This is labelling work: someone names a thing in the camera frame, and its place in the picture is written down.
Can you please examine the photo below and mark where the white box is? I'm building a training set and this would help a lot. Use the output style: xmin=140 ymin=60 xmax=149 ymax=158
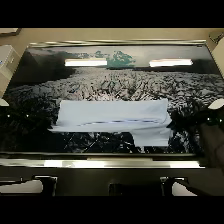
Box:
xmin=0 ymin=44 xmax=22 ymax=98

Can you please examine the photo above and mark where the silver frame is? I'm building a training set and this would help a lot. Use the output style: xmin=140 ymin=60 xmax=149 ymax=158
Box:
xmin=0 ymin=39 xmax=208 ymax=197

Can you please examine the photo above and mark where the light blue shirt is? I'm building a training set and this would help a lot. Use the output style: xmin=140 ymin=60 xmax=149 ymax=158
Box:
xmin=47 ymin=97 xmax=175 ymax=148

